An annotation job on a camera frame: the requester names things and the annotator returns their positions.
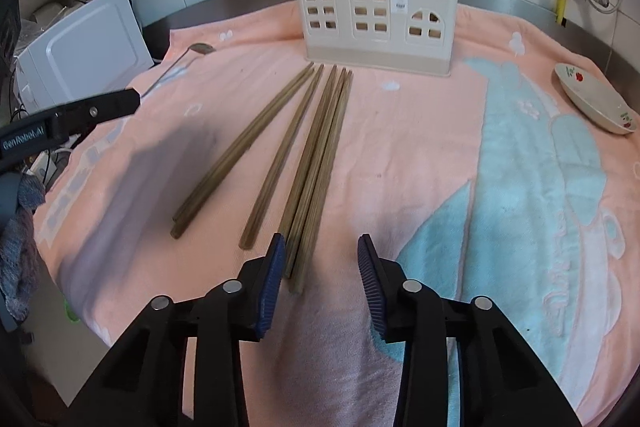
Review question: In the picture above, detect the white microwave oven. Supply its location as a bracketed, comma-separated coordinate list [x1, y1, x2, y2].
[15, 0, 153, 114]

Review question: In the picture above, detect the wooden chopstick four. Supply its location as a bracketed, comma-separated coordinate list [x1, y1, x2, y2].
[170, 66, 314, 239]

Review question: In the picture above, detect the wooden chopstick three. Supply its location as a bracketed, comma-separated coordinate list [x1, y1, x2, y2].
[172, 63, 314, 222]

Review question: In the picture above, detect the pink whale towel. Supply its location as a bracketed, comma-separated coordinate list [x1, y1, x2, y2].
[36, 2, 639, 426]

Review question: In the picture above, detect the metal ladle spoon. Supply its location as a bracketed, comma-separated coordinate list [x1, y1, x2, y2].
[140, 42, 216, 100]

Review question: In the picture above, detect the wooden chopstick seven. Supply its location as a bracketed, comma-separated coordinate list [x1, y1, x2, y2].
[279, 65, 343, 279]

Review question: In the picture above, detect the wooden chopstick five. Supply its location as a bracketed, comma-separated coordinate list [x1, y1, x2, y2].
[239, 65, 324, 251]

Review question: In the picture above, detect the wooden chopstick eight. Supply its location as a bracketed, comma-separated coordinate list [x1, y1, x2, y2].
[290, 69, 354, 294]

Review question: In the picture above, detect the white ceramic dish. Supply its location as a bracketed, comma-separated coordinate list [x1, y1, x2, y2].
[554, 63, 638, 135]

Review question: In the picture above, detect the wooden chopstick six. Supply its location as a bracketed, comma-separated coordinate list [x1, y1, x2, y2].
[279, 65, 337, 239]

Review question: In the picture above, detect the cream plastic utensil holder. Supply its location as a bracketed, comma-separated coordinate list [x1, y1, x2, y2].
[297, 0, 458, 76]

